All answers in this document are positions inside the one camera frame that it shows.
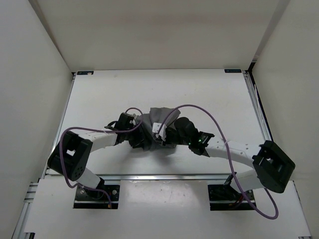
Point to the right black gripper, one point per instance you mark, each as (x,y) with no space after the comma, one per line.
(166,142)

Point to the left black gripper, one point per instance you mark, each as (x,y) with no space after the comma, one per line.
(139,141)

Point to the grey pleated skirt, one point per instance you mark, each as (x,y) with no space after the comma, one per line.
(160,115)

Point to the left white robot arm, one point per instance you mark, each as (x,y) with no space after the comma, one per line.
(72,152)

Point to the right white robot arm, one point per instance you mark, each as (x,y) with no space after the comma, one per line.
(270,167)

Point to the left blue label sticker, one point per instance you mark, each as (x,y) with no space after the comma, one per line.
(85,72)

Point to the blue label sticker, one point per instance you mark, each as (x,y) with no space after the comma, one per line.
(232,71)
(85,72)

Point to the right blue label sticker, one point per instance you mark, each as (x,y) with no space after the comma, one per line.
(232,71)

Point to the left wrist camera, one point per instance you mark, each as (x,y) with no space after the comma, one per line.
(133,122)

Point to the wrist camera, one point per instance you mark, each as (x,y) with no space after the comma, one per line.
(158,131)
(133,122)

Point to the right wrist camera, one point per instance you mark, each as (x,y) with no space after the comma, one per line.
(158,131)

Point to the aluminium front rail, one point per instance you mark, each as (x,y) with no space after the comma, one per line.
(164,177)

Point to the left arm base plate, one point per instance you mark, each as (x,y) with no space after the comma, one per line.
(87,199)

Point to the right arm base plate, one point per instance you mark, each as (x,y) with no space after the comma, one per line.
(222,197)

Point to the right aluminium side rail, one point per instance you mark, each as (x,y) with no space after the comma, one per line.
(257,105)

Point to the left aluminium frame rail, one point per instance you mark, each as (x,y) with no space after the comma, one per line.
(18,232)

